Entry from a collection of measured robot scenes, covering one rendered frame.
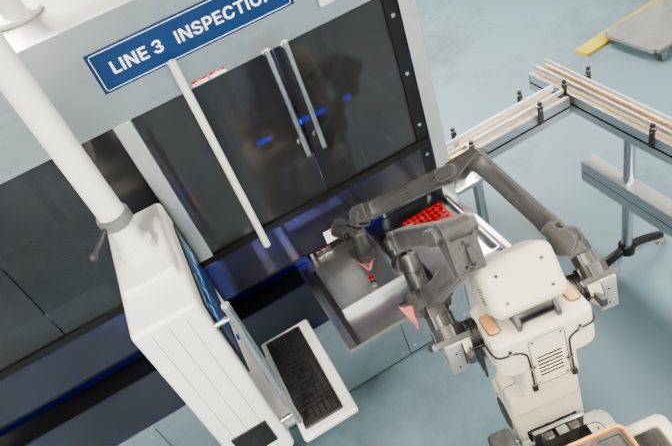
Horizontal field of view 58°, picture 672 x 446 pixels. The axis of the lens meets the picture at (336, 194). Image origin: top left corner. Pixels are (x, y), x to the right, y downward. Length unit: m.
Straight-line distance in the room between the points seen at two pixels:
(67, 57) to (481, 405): 2.19
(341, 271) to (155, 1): 1.20
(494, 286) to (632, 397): 1.49
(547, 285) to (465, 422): 1.41
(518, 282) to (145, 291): 0.94
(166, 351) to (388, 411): 1.59
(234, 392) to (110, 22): 1.06
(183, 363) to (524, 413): 1.00
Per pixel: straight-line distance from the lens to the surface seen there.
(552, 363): 1.73
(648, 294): 3.28
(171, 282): 1.63
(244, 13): 1.82
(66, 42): 1.77
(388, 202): 2.00
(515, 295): 1.58
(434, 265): 2.27
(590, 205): 3.68
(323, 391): 2.14
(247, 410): 1.88
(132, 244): 1.66
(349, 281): 2.31
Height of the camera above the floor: 2.57
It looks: 39 degrees down
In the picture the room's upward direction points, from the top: 21 degrees counter-clockwise
